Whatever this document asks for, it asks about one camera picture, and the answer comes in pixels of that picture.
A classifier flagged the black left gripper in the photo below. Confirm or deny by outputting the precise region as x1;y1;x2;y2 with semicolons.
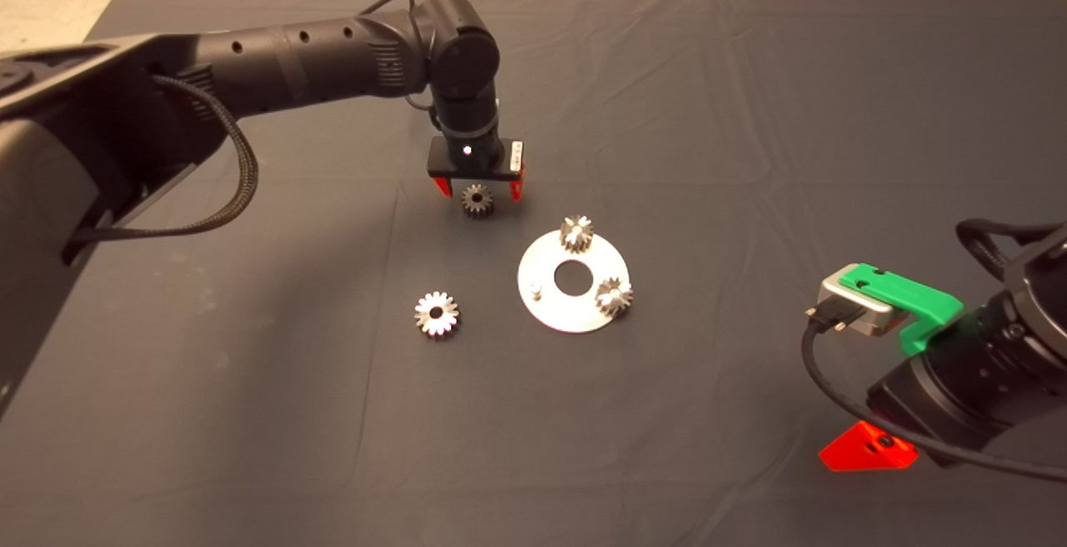
427;118;525;202

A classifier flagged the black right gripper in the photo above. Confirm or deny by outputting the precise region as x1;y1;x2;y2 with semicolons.
819;305;1044;473

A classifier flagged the large shiny steel gear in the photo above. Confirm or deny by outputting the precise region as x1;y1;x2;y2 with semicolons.
414;291;461;339

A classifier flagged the round metal plate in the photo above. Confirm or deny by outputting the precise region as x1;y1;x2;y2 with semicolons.
517;228;630;334

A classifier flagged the dark grey table cloth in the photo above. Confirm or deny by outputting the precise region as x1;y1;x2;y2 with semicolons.
0;0;1067;547

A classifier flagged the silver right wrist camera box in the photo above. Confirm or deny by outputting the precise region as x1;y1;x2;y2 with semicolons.
804;274;901;338

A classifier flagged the green right camera mount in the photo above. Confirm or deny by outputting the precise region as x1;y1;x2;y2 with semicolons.
838;263;965;356

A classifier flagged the braided black left arm cable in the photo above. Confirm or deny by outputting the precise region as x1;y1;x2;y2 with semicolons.
71;76;259;239

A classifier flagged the braided black arm cable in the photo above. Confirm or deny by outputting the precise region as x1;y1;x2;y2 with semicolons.
71;76;259;239
955;219;1067;281

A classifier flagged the braided black right arm cable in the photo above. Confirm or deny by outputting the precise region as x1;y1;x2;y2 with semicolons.
955;219;1067;281

